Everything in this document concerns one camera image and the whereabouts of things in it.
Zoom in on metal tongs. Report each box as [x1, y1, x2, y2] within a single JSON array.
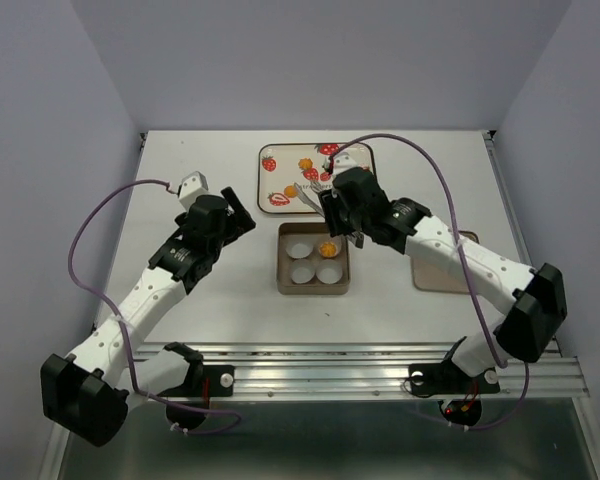
[[292, 180, 365, 250]]

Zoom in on orange cookie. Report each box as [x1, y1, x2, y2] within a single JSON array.
[[298, 158, 313, 170], [318, 241, 340, 259], [283, 185, 297, 198]]

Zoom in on beige tin lid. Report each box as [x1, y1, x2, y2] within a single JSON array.
[[410, 229, 481, 295]]

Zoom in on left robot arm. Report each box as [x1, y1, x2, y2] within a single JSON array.
[[40, 174, 256, 447]]

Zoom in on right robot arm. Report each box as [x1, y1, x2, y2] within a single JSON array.
[[318, 167, 567, 390]]

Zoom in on white paper cup back right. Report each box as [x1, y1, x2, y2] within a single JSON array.
[[316, 239, 341, 259]]

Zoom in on white paper cup front right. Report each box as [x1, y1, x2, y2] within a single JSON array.
[[316, 259, 343, 285]]

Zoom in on beige square cookie tin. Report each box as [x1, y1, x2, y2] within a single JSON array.
[[276, 222, 351, 296]]

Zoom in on white paper cup front left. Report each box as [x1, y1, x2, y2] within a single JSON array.
[[289, 259, 315, 285]]

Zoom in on strawberry print tray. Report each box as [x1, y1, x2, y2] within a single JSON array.
[[253, 142, 379, 216]]

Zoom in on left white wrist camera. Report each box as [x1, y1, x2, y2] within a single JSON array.
[[177, 171, 209, 211]]

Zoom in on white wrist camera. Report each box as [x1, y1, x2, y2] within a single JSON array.
[[329, 151, 360, 177], [177, 171, 209, 211]]

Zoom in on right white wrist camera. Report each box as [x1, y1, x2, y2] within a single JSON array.
[[329, 151, 360, 177]]

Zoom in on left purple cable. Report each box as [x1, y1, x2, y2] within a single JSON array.
[[67, 178, 244, 437]]

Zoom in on purple cable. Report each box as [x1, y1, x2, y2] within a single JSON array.
[[67, 178, 244, 437], [329, 132, 531, 435]]

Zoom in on aluminium table edge rail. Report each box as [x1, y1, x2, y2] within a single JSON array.
[[482, 130, 567, 343]]

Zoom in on aluminium front frame rail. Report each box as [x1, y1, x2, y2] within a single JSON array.
[[187, 341, 589, 403]]

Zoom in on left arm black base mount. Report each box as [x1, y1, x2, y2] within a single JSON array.
[[161, 365, 235, 431]]

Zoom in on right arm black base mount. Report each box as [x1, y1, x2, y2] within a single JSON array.
[[403, 360, 501, 428]]

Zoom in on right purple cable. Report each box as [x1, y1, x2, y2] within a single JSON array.
[[329, 132, 531, 435]]

